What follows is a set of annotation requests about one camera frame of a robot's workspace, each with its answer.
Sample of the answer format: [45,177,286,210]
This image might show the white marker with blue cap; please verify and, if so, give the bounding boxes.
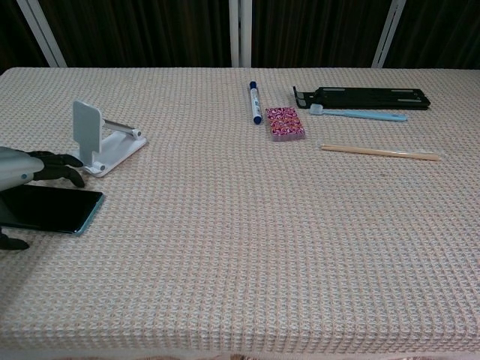
[247,80,264,126]

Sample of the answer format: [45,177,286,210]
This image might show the wrapped wooden chopsticks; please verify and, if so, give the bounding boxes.
[317,140,446,163]

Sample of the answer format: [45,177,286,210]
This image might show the left black grey robot hand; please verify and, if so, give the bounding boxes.
[0,145,86,251]

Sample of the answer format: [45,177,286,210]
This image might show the light blue toothbrush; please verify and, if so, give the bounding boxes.
[309,103,408,122]

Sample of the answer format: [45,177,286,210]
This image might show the red patterned card deck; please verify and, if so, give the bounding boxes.
[265,106,308,143]

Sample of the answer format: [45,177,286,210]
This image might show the black curtain panel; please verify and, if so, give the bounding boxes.
[33,0,232,68]
[250,0,393,68]
[382,0,480,71]
[0,0,52,74]

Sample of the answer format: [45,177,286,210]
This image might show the black smartphone with teal edge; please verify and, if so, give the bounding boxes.
[0,185,105,237]

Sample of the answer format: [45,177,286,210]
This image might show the black folded laptop stand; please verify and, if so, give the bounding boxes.
[292,85,431,111]

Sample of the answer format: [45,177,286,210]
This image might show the white folding phone stand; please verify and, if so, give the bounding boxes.
[71,99,148,178]

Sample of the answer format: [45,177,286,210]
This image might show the beige woven tablecloth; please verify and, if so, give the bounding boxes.
[0,67,480,357]

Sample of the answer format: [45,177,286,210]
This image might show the white frame post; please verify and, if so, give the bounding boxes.
[370,0,408,68]
[16,0,68,68]
[228,0,253,68]

